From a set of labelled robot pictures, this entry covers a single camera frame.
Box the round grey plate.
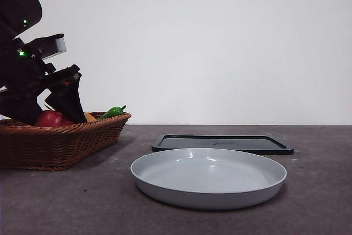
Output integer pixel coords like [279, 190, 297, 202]
[130, 147, 288, 210]

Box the red tomato with green stem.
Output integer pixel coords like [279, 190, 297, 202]
[34, 110, 75, 127]

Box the brown wicker basket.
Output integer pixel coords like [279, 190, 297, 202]
[0, 112, 132, 172]

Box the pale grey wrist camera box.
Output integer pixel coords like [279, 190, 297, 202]
[24, 33, 68, 60]

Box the black rectangular tray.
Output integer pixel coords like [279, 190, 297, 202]
[151, 134, 294, 156]

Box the green chili pepper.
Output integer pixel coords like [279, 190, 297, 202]
[96, 105, 127, 121]

